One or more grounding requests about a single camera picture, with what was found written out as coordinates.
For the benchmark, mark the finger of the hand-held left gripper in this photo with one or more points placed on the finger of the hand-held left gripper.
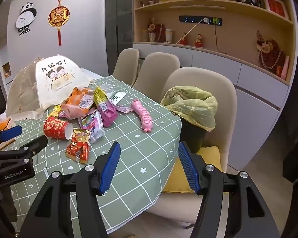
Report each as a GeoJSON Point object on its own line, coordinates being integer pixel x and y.
{"type": "Point", "coordinates": [10, 132]}
{"type": "Point", "coordinates": [27, 148]}

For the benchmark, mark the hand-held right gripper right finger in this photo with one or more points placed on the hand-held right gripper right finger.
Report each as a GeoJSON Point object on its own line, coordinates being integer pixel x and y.
{"type": "Point", "coordinates": [188, 168]}

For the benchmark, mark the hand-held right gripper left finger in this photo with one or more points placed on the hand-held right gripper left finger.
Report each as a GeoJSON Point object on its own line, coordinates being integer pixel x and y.
{"type": "Point", "coordinates": [110, 168]}

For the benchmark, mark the black waste bin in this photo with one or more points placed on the black waste bin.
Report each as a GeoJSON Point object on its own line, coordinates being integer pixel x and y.
{"type": "Point", "coordinates": [193, 136]}

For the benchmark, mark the red paper cup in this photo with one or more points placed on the red paper cup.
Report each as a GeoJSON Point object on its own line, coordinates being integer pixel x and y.
{"type": "Point", "coordinates": [56, 129]}

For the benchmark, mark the red gold snack wrapper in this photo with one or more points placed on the red gold snack wrapper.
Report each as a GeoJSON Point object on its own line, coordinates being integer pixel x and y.
{"type": "Point", "coordinates": [78, 146]}

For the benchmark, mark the pink cartoon snack packet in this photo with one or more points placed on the pink cartoon snack packet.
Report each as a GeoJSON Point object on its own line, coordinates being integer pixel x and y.
{"type": "Point", "coordinates": [95, 126]}

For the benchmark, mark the yellow candy wrapper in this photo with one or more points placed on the yellow candy wrapper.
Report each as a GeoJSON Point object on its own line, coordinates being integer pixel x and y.
{"type": "Point", "coordinates": [53, 112]}

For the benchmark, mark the salmon pink plastic bag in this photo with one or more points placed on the salmon pink plastic bag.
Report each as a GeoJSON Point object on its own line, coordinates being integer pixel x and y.
{"type": "Point", "coordinates": [73, 111]}

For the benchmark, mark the magenta yellow snack packet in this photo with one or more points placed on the magenta yellow snack packet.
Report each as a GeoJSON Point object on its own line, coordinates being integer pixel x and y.
{"type": "Point", "coordinates": [105, 106]}

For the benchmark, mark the white printed packet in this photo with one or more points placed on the white printed packet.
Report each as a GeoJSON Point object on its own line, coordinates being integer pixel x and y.
{"type": "Point", "coordinates": [119, 96]}

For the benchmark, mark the orange plastic packet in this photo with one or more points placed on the orange plastic packet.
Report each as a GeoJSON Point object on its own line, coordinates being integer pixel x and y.
{"type": "Point", "coordinates": [80, 96]}

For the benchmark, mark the yellow seat cushion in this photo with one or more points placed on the yellow seat cushion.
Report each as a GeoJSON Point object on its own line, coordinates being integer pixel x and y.
{"type": "Point", "coordinates": [175, 181]}

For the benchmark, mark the green checkered tablecloth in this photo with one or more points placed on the green checkered tablecloth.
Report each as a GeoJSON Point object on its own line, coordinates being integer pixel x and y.
{"type": "Point", "coordinates": [139, 141]}

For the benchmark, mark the beige dining chair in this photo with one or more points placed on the beige dining chair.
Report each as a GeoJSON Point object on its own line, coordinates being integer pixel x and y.
{"type": "Point", "coordinates": [159, 69]}
{"type": "Point", "coordinates": [125, 63]}
{"type": "Point", "coordinates": [225, 119]}

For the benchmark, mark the pink caterpillar toy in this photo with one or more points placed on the pink caterpillar toy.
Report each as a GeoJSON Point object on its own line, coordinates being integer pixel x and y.
{"type": "Point", "coordinates": [144, 115]}

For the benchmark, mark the cartoon print mesh food cover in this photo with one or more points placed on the cartoon print mesh food cover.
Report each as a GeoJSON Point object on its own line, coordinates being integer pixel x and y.
{"type": "Point", "coordinates": [57, 79]}

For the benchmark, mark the white lower cabinet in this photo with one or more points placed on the white lower cabinet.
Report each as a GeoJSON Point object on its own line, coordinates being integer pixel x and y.
{"type": "Point", "coordinates": [213, 62]}

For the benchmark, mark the red seated figurine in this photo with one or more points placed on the red seated figurine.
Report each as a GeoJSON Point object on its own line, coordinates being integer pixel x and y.
{"type": "Point", "coordinates": [199, 41]}
{"type": "Point", "coordinates": [183, 39]}

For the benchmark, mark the small red box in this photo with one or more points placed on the small red box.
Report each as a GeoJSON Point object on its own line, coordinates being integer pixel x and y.
{"type": "Point", "coordinates": [279, 70]}

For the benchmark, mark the white lidded cup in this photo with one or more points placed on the white lidded cup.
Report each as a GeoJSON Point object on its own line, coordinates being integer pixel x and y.
{"type": "Point", "coordinates": [168, 35]}

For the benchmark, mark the dark red bag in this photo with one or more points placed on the dark red bag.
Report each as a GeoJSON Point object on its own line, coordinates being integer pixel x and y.
{"type": "Point", "coordinates": [161, 33]}

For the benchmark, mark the pink flat box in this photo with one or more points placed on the pink flat box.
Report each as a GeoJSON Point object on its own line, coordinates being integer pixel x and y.
{"type": "Point", "coordinates": [285, 67]}

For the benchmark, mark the dark glass door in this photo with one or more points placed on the dark glass door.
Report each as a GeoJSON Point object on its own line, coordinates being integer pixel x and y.
{"type": "Point", "coordinates": [119, 27]}

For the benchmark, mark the brown handbag with flowers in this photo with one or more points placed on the brown handbag with flowers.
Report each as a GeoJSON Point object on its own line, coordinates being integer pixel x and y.
{"type": "Point", "coordinates": [269, 52]}

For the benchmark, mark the artificial flower vase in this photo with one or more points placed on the artificial flower vase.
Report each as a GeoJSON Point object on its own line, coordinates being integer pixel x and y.
{"type": "Point", "coordinates": [152, 31]}

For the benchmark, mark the black power strip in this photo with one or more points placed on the black power strip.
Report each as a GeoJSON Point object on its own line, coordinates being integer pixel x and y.
{"type": "Point", "coordinates": [188, 19]}

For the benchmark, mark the white charger plug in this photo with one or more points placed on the white charger plug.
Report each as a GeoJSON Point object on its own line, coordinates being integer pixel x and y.
{"type": "Point", "coordinates": [206, 19]}

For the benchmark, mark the green plug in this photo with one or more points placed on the green plug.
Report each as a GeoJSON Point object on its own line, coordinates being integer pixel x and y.
{"type": "Point", "coordinates": [215, 21]}

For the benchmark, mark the red framed picture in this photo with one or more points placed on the red framed picture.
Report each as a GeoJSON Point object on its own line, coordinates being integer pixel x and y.
{"type": "Point", "coordinates": [275, 6]}

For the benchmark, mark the panda wall clock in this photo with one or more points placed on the panda wall clock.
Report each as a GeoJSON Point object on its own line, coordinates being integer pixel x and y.
{"type": "Point", "coordinates": [26, 17]}

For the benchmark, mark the red gold knot wall ornament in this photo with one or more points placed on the red gold knot wall ornament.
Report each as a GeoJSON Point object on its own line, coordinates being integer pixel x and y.
{"type": "Point", "coordinates": [59, 17]}

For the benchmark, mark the wooden wall shelf unit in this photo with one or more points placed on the wooden wall shelf unit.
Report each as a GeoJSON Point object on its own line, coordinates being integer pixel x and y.
{"type": "Point", "coordinates": [238, 29]}

